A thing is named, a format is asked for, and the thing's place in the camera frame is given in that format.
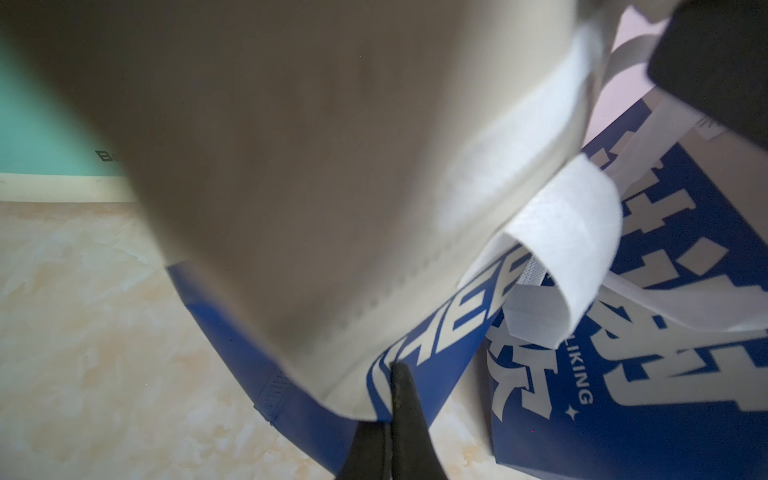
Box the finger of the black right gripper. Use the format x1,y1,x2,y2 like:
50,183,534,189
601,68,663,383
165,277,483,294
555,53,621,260
647,0,767,149

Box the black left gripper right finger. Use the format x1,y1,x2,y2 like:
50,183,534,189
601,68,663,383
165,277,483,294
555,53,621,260
391,362,447,480

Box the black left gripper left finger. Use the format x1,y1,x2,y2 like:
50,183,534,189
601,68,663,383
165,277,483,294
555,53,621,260
335,422,392,480

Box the blue beige takeout bag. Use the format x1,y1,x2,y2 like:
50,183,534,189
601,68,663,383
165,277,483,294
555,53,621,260
487,120,767,479
0,0,625,475

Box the mint green toaster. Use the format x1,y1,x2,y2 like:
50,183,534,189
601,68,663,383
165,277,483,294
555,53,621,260
1,40,123,177

